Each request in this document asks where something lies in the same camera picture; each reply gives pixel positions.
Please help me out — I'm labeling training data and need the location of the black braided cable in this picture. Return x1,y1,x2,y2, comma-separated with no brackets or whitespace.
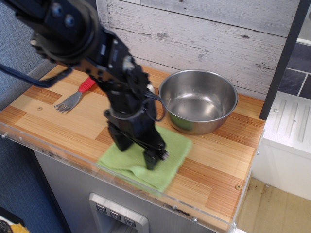
0,63,73,88

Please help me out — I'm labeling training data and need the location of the yellow object at corner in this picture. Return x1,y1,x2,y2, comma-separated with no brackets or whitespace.
10,224,30,233

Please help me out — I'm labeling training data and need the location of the dark vertical post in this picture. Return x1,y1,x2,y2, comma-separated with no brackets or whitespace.
259,0,311,120

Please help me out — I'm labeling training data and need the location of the white plastic spool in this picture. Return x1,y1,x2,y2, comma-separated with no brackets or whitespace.
147,84,155,94

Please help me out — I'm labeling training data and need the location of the green towel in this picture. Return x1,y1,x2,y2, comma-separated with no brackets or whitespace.
97,126,192,193

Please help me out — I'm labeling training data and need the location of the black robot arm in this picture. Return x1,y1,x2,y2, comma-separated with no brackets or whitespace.
0,0,168,170

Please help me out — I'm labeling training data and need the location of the white toy sink unit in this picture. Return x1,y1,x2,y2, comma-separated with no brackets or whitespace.
252,92,311,200

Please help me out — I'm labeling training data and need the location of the silver toy fridge dispenser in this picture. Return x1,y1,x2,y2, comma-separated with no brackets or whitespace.
89,193,149,233

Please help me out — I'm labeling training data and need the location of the stainless steel bowl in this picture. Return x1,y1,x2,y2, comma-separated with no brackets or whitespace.
158,69,238,135

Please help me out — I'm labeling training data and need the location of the clear acrylic counter guard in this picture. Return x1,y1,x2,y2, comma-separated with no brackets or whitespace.
0,115,264,233

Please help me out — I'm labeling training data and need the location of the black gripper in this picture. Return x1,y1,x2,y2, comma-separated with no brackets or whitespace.
104,98,169,170

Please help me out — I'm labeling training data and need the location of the red handled metal fork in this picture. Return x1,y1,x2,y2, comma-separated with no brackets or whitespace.
55,77,96,113

